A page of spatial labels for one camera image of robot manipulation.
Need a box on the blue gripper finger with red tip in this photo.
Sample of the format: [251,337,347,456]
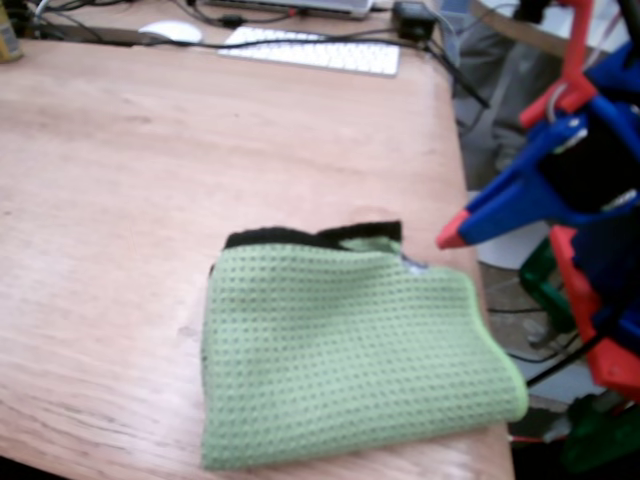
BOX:
[434,168,577,251]

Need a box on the blue gripper body black motor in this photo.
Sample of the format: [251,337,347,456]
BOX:
[473,43,640,227]

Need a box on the yellow can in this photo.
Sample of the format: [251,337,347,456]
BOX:
[0,0,26,65]

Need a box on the green table clamp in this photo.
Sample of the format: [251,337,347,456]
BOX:
[519,244,576,347]
[556,392,640,475]

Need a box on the green microfiber cloth black hem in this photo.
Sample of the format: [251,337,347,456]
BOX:
[199,218,531,472]

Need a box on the thin black adapter cable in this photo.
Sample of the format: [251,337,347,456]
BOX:
[427,40,491,109]

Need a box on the black power adapter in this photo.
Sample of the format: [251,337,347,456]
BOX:
[391,0,439,42]

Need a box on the thin red wire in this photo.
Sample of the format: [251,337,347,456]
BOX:
[506,432,569,444]

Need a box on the white round pedestal table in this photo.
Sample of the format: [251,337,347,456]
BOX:
[468,0,577,270]

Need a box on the white keyboard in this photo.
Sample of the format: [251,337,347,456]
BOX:
[216,24,403,78]

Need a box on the grey duct tape piece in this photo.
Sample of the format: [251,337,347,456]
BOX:
[399,251,430,277]

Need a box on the red camera mount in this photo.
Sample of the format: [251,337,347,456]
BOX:
[518,0,597,130]

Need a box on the person in grey trousers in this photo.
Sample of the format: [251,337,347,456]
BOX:
[455,18,567,172]

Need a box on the thin black floor cable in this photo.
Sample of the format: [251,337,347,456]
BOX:
[487,304,581,364]

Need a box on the red robot base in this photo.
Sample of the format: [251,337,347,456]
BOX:
[548,224,640,404]

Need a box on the white computer mouse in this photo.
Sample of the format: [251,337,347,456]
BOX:
[136,18,205,46]

